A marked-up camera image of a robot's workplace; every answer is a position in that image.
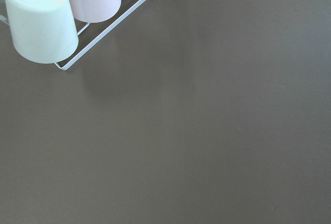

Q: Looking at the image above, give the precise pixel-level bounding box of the white wire cup rack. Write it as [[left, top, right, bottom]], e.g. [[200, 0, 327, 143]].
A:
[[1, 0, 147, 70]]

